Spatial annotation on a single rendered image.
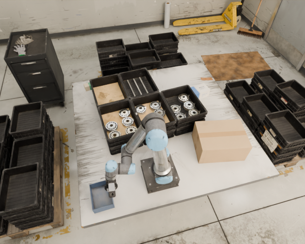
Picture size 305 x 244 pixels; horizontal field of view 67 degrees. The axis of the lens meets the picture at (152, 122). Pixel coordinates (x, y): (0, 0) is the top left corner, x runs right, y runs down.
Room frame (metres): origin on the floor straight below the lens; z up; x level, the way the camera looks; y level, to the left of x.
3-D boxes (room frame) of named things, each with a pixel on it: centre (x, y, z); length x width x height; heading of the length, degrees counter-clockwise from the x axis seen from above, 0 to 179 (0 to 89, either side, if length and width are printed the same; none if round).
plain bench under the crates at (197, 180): (1.46, -0.07, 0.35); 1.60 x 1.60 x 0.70; 16
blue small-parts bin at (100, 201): (0.68, 0.37, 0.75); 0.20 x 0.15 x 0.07; 17
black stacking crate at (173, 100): (1.50, -0.28, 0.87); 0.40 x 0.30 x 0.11; 21
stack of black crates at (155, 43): (3.20, -0.15, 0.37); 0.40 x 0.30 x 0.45; 106
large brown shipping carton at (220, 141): (1.16, -0.58, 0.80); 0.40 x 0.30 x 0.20; 95
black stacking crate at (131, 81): (1.77, 0.15, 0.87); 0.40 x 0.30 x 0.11; 21
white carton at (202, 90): (1.84, -0.49, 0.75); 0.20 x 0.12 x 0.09; 117
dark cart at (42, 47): (2.51, 1.53, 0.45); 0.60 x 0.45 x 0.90; 16
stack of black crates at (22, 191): (0.81, 1.10, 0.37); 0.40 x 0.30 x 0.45; 16
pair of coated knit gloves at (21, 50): (2.38, 1.57, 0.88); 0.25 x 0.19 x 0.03; 16
